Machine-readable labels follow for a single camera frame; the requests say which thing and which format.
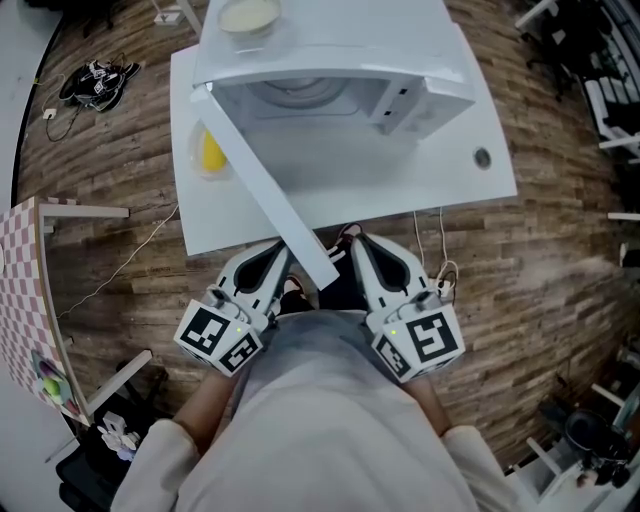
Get long white floor cable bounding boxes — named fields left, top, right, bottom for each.
left=54, top=202, right=180, bottom=321

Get white metal frame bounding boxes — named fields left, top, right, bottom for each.
left=504, top=382, right=640, bottom=506

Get white pole stand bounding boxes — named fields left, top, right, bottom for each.
left=152, top=0, right=186, bottom=26

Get black bulky object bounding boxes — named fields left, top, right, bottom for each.
left=563, top=408, right=632, bottom=466

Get pink checkered table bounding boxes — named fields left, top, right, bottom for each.
left=0, top=196, right=154, bottom=426

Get white bowl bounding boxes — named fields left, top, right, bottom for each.
left=217, top=0, right=282, bottom=36

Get person's black trousers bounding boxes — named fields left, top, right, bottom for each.
left=314, top=252, right=374, bottom=314

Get person's right forearm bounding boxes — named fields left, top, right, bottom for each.
left=407, top=377, right=454, bottom=436

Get person's white sweater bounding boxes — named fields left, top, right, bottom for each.
left=109, top=309, right=529, bottom=512

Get white table with grommet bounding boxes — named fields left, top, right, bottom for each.
left=169, top=19, right=519, bottom=257

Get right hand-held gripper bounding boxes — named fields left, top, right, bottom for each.
left=349, top=236, right=467, bottom=386

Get black office chair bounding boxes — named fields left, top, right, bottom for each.
left=54, top=394, right=176, bottom=512

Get grey fruit tray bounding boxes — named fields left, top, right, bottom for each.
left=30, top=349, right=84, bottom=416

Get white microwave door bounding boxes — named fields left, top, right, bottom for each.
left=190, top=82, right=342, bottom=291

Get white power cable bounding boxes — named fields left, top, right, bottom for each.
left=434, top=207, right=459, bottom=281
left=412, top=209, right=426, bottom=269

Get black equipment heap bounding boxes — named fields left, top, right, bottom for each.
left=58, top=58, right=142, bottom=112

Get plain white table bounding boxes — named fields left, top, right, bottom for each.
left=174, top=0, right=202, bottom=29

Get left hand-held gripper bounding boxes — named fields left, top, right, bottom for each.
left=173, top=240, right=294, bottom=380

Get white gadget cluster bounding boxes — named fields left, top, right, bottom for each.
left=97, top=412, right=141, bottom=459

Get person's left forearm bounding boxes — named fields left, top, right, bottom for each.
left=172, top=372, right=251, bottom=454

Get yellow oblong food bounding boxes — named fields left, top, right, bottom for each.
left=201, top=128, right=230, bottom=174

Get white microwave housing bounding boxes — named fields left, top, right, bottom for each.
left=192, top=0, right=477, bottom=141

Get glass microwave turntable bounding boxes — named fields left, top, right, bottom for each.
left=247, top=77, right=361, bottom=109

